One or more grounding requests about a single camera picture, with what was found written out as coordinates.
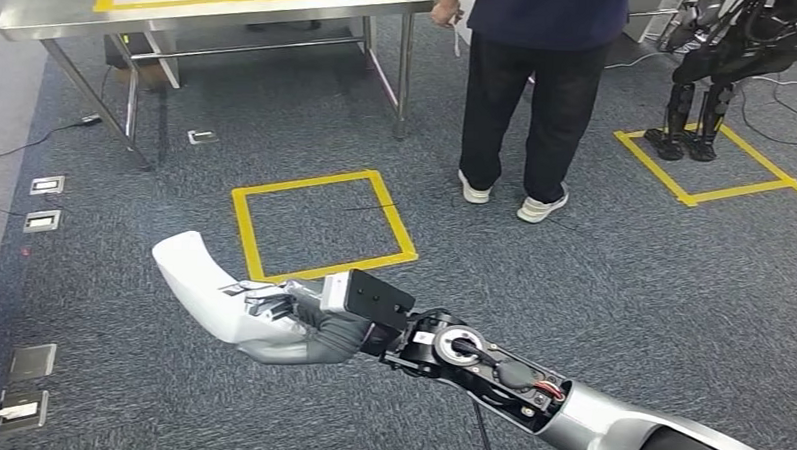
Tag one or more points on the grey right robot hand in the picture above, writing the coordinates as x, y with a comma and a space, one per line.
281, 352

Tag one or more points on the white curved plastic part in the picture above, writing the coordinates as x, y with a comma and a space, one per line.
197, 283

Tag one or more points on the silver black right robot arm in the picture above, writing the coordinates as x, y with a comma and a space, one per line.
597, 423

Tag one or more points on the stainless steel workbench table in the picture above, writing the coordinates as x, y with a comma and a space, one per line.
61, 16

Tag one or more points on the yellow floor tape square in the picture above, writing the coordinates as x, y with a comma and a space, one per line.
252, 245
652, 163

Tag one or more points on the metal floor socket plate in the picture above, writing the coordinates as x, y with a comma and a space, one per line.
42, 221
47, 185
32, 362
24, 419
203, 137

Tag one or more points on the person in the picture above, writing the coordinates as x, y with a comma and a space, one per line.
542, 89

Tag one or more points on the black white humanoid robot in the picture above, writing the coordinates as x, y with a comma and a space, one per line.
729, 56

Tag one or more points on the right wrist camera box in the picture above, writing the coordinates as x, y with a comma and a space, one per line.
376, 299

